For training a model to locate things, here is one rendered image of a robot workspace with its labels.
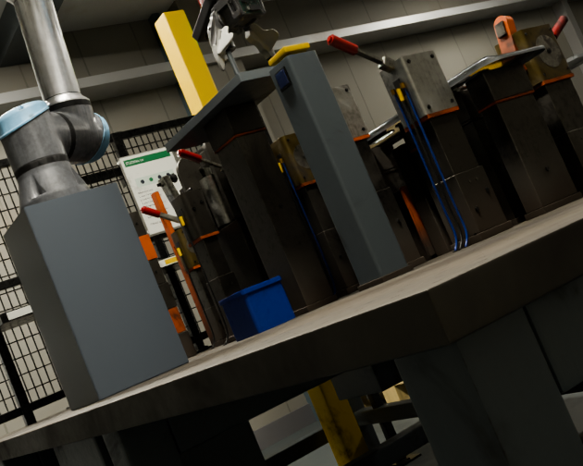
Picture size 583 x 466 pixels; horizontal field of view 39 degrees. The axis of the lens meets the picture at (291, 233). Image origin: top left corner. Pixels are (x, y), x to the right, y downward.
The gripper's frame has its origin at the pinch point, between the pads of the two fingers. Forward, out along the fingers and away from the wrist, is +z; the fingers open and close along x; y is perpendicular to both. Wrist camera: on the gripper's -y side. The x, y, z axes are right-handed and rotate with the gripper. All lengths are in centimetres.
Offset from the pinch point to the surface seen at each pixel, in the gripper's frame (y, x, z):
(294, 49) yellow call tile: 17.1, -4.4, 4.2
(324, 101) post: 17.8, -3.4, 15.1
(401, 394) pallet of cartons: -206, 216, 115
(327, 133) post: 17.5, -5.8, 21.0
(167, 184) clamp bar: -76, 27, 1
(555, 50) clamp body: 36, 49, 19
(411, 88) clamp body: 28.7, 7.3, 19.2
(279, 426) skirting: -295, 199, 112
